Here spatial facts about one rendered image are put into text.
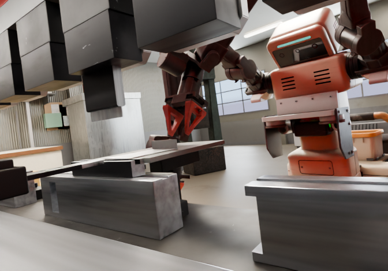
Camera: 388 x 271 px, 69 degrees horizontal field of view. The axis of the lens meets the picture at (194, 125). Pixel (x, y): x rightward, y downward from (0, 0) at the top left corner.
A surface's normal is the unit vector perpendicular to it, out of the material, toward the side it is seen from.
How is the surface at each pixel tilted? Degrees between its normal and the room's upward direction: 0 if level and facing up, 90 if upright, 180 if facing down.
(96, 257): 0
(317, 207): 90
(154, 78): 90
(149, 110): 90
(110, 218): 90
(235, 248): 0
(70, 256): 0
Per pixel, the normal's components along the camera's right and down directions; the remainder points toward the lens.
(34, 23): -0.60, 0.08
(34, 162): 0.67, -0.07
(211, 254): -0.12, -0.99
